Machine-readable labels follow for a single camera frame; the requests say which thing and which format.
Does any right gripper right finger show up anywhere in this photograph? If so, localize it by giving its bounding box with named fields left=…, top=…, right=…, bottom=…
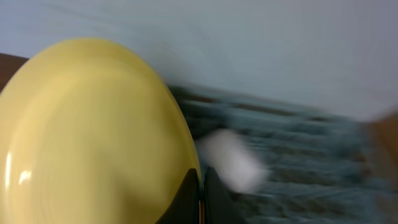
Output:
left=204, top=167, right=247, bottom=224

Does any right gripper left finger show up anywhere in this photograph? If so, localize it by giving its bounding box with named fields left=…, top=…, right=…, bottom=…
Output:
left=156, top=169, right=200, bottom=224

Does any white cup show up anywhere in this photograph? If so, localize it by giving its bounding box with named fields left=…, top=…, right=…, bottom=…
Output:
left=198, top=129, right=271, bottom=194

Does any yellow plate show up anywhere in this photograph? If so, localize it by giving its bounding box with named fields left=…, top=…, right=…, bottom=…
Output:
left=1, top=38, right=201, bottom=223

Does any grey dishwasher rack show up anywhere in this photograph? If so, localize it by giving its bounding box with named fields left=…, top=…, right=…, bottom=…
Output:
left=170, top=86, right=397, bottom=223

